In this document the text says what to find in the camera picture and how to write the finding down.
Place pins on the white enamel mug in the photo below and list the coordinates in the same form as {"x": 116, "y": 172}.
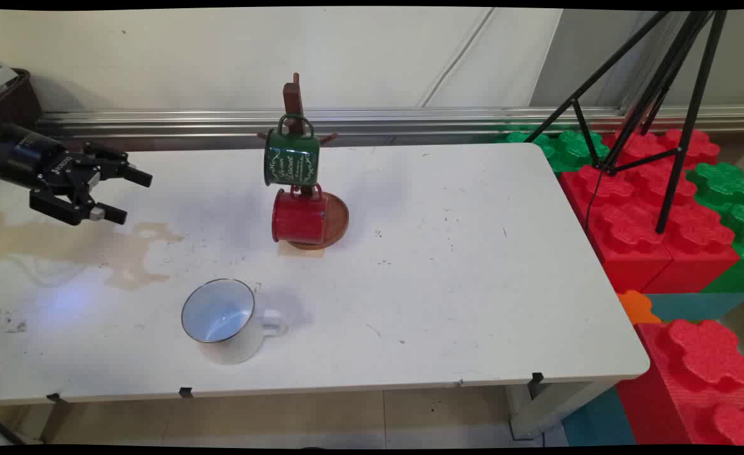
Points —
{"x": 232, "y": 328}

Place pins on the brown wooden mug tree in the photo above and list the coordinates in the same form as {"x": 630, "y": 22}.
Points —
{"x": 337, "y": 218}

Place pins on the black table edge clip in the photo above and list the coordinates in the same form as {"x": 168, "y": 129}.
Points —
{"x": 536, "y": 378}
{"x": 186, "y": 392}
{"x": 54, "y": 398}

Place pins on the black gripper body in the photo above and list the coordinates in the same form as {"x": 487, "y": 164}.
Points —
{"x": 33, "y": 161}

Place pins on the green enamel mug with print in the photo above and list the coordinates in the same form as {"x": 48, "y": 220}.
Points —
{"x": 291, "y": 158}

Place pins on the teal foam mat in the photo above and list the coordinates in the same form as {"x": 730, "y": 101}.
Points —
{"x": 700, "y": 306}

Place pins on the white table leg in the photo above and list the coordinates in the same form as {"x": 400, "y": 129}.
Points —
{"x": 548, "y": 407}

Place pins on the red foam block with studs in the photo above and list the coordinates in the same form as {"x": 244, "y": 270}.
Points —
{"x": 700, "y": 385}

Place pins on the tall green foam block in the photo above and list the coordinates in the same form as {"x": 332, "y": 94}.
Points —
{"x": 732, "y": 202}

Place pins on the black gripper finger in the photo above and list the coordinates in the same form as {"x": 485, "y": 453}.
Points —
{"x": 122, "y": 167}
{"x": 71, "y": 212}

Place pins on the dark brown wicker basket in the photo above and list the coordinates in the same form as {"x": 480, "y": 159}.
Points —
{"x": 14, "y": 101}

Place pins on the black tripod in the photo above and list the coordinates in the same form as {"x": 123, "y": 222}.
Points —
{"x": 675, "y": 101}

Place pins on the large red foam block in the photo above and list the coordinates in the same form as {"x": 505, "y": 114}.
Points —
{"x": 637, "y": 234}

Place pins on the orange foam piece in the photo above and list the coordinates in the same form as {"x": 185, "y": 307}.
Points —
{"x": 636, "y": 306}

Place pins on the aluminium wall rail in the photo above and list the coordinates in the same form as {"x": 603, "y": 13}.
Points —
{"x": 409, "y": 120}

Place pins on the red enamel mug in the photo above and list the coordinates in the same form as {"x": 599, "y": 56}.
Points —
{"x": 299, "y": 217}

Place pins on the flat green foam block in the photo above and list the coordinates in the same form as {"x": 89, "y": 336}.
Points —
{"x": 567, "y": 148}

